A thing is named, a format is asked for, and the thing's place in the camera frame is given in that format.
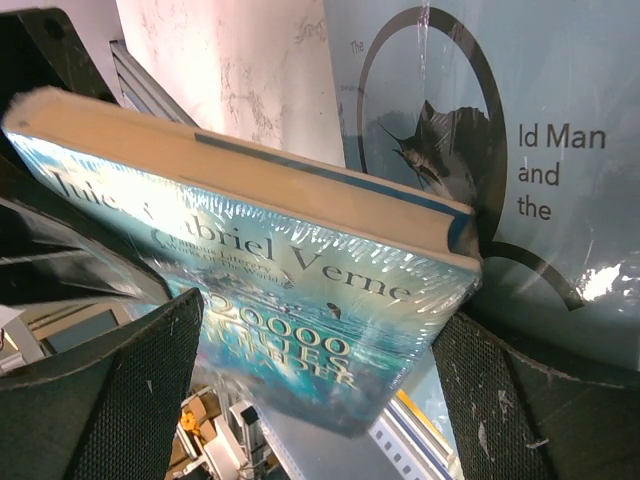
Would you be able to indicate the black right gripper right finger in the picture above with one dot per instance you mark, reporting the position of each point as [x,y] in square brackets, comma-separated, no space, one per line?
[524,409]

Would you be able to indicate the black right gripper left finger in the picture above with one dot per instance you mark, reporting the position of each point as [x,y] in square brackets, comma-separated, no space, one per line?
[107,408]

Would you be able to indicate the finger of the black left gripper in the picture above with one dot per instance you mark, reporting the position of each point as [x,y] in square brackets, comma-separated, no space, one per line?
[41,47]
[53,253]

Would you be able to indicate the blue 20000 Leagues book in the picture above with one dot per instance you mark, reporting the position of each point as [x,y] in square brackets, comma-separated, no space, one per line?
[323,287]

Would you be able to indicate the light blue Old Man book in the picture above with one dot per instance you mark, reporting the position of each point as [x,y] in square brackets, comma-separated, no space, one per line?
[528,111]

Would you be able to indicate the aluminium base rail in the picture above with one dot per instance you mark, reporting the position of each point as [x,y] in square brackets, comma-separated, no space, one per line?
[141,92]

